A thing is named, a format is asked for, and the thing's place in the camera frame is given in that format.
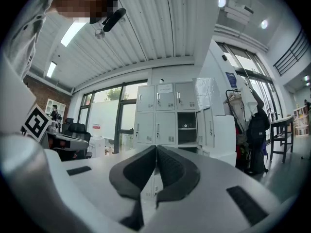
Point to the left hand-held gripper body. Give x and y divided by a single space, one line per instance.
36 122

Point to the white-top black-legged table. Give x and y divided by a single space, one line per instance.
281 121

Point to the grey metal locker cabinet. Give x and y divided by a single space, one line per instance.
145 127

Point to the long ceiling light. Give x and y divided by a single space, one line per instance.
73 33
51 69

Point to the black office chair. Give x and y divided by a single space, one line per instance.
77 132

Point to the grey sweatshirt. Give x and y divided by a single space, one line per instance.
24 33

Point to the black balcony railing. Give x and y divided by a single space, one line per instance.
291 53

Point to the person's head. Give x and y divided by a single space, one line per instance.
80 1

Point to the red and white label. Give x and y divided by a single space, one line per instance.
96 126

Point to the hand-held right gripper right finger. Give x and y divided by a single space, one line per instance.
179 176

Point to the round ceiling light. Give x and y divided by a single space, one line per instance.
221 1
264 24

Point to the large white carton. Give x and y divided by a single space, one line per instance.
224 139

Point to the large glass window doorway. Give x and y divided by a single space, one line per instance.
257 81

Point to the reflective wall panel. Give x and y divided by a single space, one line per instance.
205 92

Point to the white ceiling-mounted unit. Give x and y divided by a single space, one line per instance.
238 11

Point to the black-framed window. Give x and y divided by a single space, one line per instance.
104 118

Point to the white bookshelf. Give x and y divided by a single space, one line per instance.
62 108

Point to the wooden shelf rack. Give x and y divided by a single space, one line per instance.
301 120

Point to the clear plastic bottle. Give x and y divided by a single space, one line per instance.
187 125

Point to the round ceiling detector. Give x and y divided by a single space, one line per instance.
99 34

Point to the white paper notice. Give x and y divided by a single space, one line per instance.
165 88

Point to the black head-worn camera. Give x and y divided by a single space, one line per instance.
114 19

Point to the white cardboard carton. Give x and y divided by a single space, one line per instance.
96 147

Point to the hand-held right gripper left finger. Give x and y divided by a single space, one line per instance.
126 178

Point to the blue wall poster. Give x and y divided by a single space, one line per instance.
231 79

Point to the white hanging garment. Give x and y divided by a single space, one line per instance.
247 98

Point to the grey metal locker door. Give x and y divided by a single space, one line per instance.
206 127
203 151

